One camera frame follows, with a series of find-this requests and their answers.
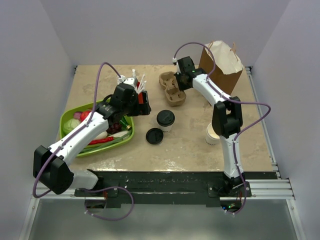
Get cardboard cup carrier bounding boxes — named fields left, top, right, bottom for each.
left=158, top=71, right=186, bottom=107

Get black coffee lid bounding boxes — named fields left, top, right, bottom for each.
left=156, top=109, right=175, bottom=127
left=145, top=127, right=164, bottom=145

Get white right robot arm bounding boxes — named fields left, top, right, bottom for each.
left=172, top=56, right=245, bottom=197

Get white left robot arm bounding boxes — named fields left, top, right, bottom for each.
left=33, top=83, right=151, bottom=196

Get black coffee lid on table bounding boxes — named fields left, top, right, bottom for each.
left=145, top=127, right=164, bottom=145

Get red cup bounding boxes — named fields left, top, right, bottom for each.
left=138, top=90, right=147, bottom=105

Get toy purple grapes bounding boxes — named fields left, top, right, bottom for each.
left=106, top=122, right=122, bottom=135

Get green plastic tray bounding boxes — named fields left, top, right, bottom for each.
left=58, top=102, right=135, bottom=158

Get white toy radish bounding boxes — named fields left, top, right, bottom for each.
left=94, top=130, right=130, bottom=140

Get brown paper bag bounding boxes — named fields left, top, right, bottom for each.
left=199, top=40, right=244, bottom=95

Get red toy chili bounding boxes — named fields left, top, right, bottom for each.
left=88, top=136, right=115, bottom=146

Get red toy apple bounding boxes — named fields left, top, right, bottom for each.
left=79, top=110, right=91, bottom=122

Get green toy cabbage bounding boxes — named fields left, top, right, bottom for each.
left=62, top=118, right=81, bottom=135

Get white paper cup stack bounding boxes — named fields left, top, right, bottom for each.
left=205, top=123, right=221, bottom=146

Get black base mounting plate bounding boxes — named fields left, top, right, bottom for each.
left=43, top=170, right=278, bottom=209

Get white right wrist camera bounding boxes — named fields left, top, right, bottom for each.
left=172, top=57, right=178, bottom=66

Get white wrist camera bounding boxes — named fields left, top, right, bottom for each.
left=117, top=75, right=138, bottom=88
left=172, top=57, right=178, bottom=66

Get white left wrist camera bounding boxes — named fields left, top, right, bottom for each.
left=117, top=75, right=138, bottom=88

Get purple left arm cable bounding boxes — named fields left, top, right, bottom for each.
left=32, top=61, right=135, bottom=221

